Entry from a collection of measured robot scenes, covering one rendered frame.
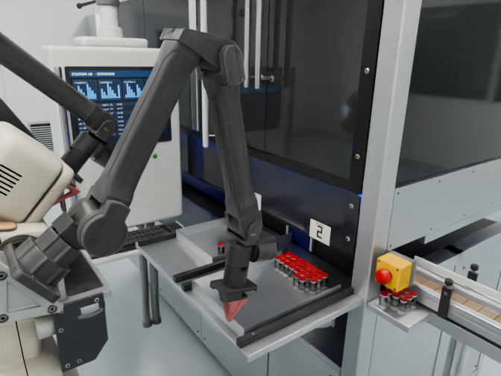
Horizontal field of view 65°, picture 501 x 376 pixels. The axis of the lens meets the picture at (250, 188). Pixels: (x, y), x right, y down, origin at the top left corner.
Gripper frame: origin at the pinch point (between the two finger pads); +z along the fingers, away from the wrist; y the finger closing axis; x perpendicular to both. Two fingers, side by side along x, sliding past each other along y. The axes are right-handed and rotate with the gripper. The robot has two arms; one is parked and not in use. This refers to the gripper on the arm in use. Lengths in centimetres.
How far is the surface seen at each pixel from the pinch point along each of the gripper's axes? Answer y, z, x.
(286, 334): 11.0, 1.6, -9.9
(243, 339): -0.5, 1.5, -7.4
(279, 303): 17.7, 0.1, 0.8
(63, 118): -22, -37, 84
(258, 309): 11.0, 1.3, 1.8
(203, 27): 19, -76, 65
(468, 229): 118, -15, -2
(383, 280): 32.7, -13.8, -19.0
